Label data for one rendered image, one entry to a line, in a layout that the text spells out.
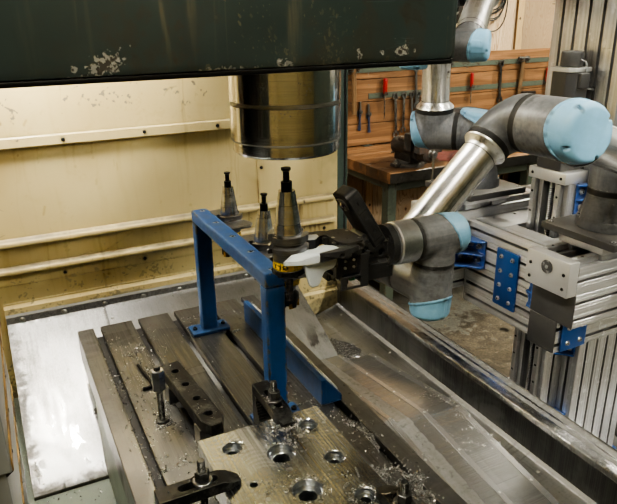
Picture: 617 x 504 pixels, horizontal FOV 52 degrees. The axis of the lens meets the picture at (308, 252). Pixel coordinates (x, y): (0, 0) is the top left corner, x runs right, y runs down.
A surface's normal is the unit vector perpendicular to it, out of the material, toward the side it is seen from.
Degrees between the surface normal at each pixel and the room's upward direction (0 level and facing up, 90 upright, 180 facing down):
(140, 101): 90
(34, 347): 24
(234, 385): 0
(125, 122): 90
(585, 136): 87
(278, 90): 90
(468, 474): 8
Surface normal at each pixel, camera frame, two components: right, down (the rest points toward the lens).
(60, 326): 0.18, -0.73
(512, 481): 0.05, -0.89
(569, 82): -0.30, 0.34
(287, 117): 0.10, 0.35
